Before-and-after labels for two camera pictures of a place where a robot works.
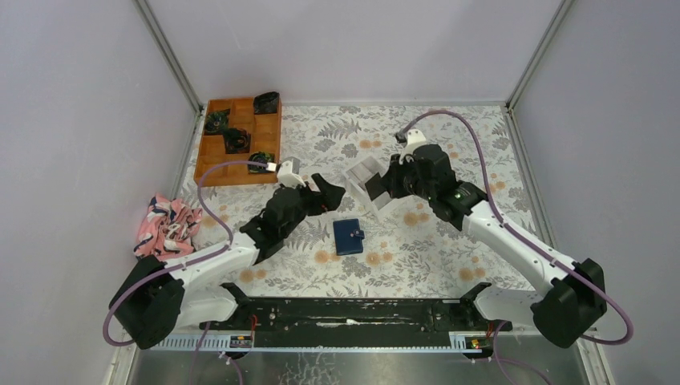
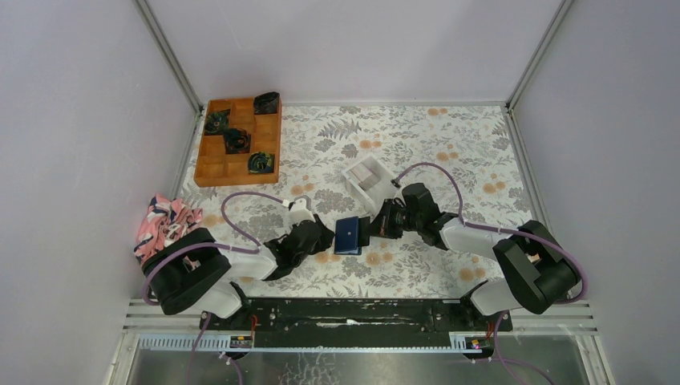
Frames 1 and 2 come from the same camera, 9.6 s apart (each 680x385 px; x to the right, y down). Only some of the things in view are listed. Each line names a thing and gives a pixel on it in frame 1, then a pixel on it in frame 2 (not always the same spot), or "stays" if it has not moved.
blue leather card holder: x=349 y=237 stays
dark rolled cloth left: x=216 y=122 stays
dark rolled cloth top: x=265 y=103 stays
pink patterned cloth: x=167 y=228 stays
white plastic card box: x=362 y=172 stays
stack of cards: x=363 y=172 stays
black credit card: x=375 y=187 to x=364 y=231
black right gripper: x=395 y=169 to x=382 y=226
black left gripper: x=330 y=196 to x=325 y=240
